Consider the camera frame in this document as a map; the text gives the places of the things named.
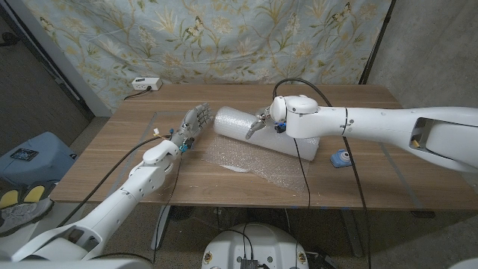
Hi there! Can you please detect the grey sneaker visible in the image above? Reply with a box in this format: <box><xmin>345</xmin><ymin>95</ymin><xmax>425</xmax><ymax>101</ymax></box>
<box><xmin>0</xmin><ymin>197</ymin><xmax>55</xmax><ymax>238</ymax></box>

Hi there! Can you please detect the clear bubble wrap roll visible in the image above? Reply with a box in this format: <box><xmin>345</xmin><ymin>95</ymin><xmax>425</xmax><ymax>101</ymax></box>
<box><xmin>201</xmin><ymin>105</ymin><xmax>321</xmax><ymax>195</ymax></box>

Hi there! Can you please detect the floral printed backdrop cloth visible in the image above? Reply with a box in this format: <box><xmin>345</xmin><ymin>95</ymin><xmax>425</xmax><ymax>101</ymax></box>
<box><xmin>22</xmin><ymin>0</ymin><xmax>392</xmax><ymax>113</ymax></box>

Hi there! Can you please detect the black power strip cord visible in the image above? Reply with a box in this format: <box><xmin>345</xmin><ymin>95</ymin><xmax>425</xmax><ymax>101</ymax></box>
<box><xmin>123</xmin><ymin>86</ymin><xmax>152</xmax><ymax>101</ymax></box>

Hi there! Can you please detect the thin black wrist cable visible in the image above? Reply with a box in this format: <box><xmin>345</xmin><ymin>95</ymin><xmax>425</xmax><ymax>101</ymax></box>
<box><xmin>293</xmin><ymin>137</ymin><xmax>311</xmax><ymax>259</ymax></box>
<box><xmin>89</xmin><ymin>151</ymin><xmax>183</xmax><ymax>265</ymax></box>

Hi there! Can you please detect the blue toy camera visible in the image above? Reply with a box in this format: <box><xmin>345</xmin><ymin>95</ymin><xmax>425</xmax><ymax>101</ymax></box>
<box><xmin>329</xmin><ymin>149</ymin><xmax>353</xmax><ymax>169</ymax></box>

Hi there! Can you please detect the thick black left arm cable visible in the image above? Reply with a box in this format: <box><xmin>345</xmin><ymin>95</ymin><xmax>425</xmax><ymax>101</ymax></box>
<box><xmin>55</xmin><ymin>134</ymin><xmax>173</xmax><ymax>227</ymax></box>

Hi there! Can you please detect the white power strip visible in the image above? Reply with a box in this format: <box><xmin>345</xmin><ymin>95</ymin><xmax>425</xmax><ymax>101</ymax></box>
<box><xmin>131</xmin><ymin>77</ymin><xmax>164</xmax><ymax>92</ymax></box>

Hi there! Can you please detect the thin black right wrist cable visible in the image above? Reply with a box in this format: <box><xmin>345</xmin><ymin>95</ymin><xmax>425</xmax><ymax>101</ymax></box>
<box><xmin>293</xmin><ymin>137</ymin><xmax>311</xmax><ymax>259</ymax></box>

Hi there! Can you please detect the black torso cable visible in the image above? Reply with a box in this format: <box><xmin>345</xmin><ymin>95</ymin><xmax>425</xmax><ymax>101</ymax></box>
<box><xmin>223</xmin><ymin>223</ymin><xmax>255</xmax><ymax>259</ymax></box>

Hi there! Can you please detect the white table leg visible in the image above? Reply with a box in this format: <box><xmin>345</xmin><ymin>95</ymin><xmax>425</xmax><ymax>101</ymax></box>
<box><xmin>340</xmin><ymin>208</ymin><xmax>365</xmax><ymax>258</ymax></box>
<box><xmin>150</xmin><ymin>205</ymin><xmax>171</xmax><ymax>250</ymax></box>

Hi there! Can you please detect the blue plastic bin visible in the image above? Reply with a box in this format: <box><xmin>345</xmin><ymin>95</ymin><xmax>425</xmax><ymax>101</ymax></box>
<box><xmin>0</xmin><ymin>131</ymin><xmax>78</xmax><ymax>188</ymax></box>

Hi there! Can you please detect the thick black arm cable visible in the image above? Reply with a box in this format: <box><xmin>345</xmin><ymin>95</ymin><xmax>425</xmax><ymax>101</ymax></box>
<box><xmin>55</xmin><ymin>134</ymin><xmax>173</xmax><ymax>227</ymax></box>
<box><xmin>271</xmin><ymin>77</ymin><xmax>373</xmax><ymax>269</ymax></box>

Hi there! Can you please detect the black backdrop stand pole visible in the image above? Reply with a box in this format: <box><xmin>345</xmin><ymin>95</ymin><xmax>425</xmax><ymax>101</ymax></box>
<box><xmin>358</xmin><ymin>0</ymin><xmax>397</xmax><ymax>85</ymax></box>

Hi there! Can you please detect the black shoe yellow insole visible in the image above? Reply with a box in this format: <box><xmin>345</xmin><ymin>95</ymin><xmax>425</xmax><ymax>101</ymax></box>
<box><xmin>0</xmin><ymin>188</ymin><xmax>20</xmax><ymax>210</ymax></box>
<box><xmin>22</xmin><ymin>182</ymin><xmax>57</xmax><ymax>205</ymax></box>

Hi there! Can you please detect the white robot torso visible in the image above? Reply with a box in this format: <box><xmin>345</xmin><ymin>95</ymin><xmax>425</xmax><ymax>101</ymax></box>
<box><xmin>201</xmin><ymin>223</ymin><xmax>310</xmax><ymax>269</ymax></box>

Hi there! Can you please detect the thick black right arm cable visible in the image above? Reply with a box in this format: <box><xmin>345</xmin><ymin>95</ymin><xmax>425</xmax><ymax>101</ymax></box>
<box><xmin>271</xmin><ymin>77</ymin><xmax>373</xmax><ymax>269</ymax></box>

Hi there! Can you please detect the thin black left wrist cable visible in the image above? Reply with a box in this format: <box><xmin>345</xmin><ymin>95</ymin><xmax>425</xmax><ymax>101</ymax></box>
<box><xmin>89</xmin><ymin>151</ymin><xmax>183</xmax><ymax>265</ymax></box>

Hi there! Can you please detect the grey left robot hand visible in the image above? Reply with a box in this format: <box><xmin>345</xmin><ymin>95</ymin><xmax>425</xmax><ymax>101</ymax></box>
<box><xmin>170</xmin><ymin>102</ymin><xmax>214</xmax><ymax>149</ymax></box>

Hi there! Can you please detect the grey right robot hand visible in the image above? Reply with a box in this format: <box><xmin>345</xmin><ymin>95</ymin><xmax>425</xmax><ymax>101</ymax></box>
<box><xmin>244</xmin><ymin>106</ymin><xmax>279</xmax><ymax>141</ymax></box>

